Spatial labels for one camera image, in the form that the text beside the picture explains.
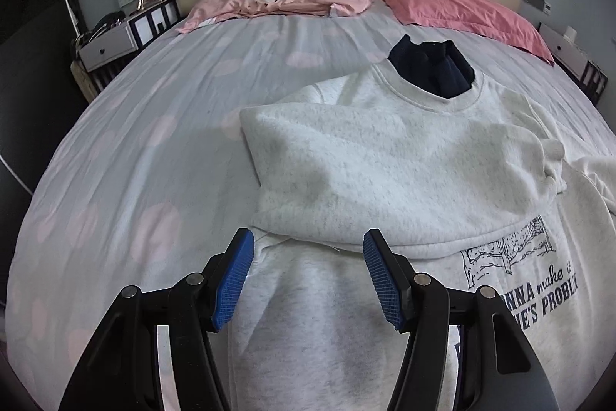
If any white right nightstand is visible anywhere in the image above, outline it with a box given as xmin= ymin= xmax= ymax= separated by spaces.
xmin=539 ymin=23 xmax=609 ymax=106

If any light grey printed sweatshirt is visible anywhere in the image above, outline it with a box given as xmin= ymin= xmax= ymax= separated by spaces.
xmin=229 ymin=62 xmax=615 ymax=410

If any grey wall switch panel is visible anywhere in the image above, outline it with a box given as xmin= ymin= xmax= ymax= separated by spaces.
xmin=523 ymin=0 xmax=551 ymax=15

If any coral pink pillow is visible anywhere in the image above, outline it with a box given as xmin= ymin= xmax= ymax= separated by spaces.
xmin=382 ymin=0 xmax=554 ymax=66

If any white left nightstand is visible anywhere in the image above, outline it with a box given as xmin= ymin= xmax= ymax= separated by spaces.
xmin=72 ymin=0 xmax=179 ymax=101

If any grey bedsheet with pink dots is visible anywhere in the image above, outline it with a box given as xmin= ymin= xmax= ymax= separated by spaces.
xmin=6 ymin=2 xmax=615 ymax=410

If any dark navy garment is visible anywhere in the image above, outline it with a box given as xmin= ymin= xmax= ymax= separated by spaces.
xmin=387 ymin=34 xmax=475 ymax=99

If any white nightstand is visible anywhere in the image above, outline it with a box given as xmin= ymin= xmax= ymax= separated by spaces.
xmin=72 ymin=0 xmax=179 ymax=101
xmin=539 ymin=23 xmax=609 ymax=106

